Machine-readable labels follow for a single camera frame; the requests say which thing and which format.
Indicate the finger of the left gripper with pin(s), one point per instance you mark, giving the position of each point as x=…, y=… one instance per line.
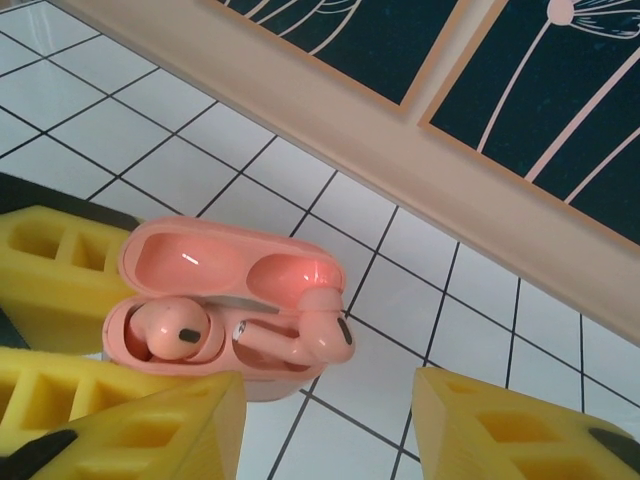
x=60, y=390
x=50, y=280

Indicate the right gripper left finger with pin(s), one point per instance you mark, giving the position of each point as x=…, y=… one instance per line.
x=150, y=440

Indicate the salmon pink earbud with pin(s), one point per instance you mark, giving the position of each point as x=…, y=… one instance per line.
x=320, y=325
x=165, y=325

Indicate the salmon pink oblong charging case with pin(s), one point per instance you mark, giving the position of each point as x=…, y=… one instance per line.
x=165, y=245

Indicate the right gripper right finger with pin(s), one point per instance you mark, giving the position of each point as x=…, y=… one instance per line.
x=525, y=440

